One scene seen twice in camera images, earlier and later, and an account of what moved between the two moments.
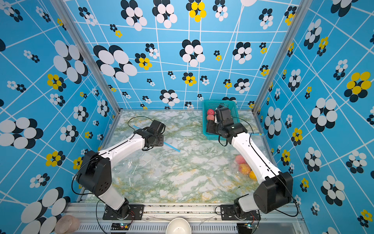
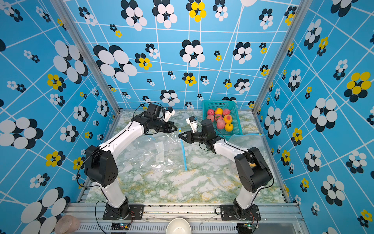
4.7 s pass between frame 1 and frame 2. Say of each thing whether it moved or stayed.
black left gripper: moved
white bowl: stayed
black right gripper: moved
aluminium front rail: stayed
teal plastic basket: stayed
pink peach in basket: stayed
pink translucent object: stayed
